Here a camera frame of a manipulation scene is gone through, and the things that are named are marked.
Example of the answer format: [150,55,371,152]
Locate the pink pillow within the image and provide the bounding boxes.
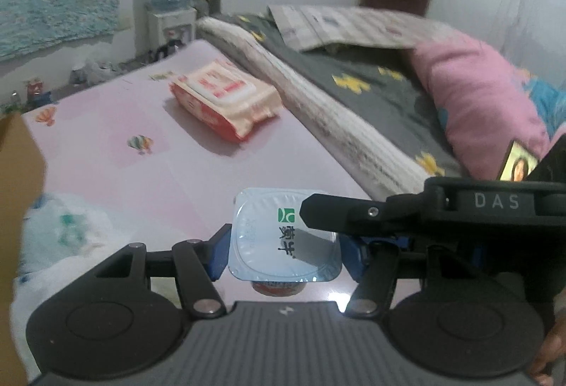
[409,32,565,180]

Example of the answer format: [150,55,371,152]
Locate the plaid quilt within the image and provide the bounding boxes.
[268,5,456,52]

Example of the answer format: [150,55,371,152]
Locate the blue white tissue pack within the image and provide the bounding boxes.
[10,194,131,379]

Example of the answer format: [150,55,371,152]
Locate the person's right hand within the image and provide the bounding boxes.
[530,290,565,386]

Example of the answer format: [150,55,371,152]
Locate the white water dispenser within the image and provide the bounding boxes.
[146,6,198,52]

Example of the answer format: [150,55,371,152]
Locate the pink play mat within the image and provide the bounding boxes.
[12,41,368,315]

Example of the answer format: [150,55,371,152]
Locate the red wet wipes pack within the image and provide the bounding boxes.
[170,59,283,143]

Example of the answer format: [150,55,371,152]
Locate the grey bedsheet yellow flowers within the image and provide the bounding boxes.
[200,14,467,176]

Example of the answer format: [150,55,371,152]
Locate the brown cardboard box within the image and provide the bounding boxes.
[0,113,45,385]

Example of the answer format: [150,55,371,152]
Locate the smartphone with lit screen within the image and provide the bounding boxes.
[499,140,539,182]

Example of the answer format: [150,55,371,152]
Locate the white yogurt cup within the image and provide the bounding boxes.
[227,188,342,297]

